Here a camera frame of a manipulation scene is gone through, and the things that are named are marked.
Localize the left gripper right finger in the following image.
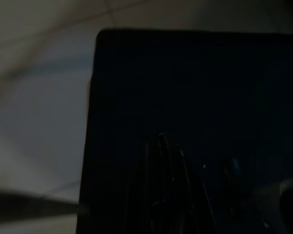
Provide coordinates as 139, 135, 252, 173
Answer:
167, 143, 218, 234

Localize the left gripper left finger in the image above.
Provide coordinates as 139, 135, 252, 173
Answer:
126, 133, 168, 234

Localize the black flat pad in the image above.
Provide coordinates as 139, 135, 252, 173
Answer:
75, 28, 293, 234

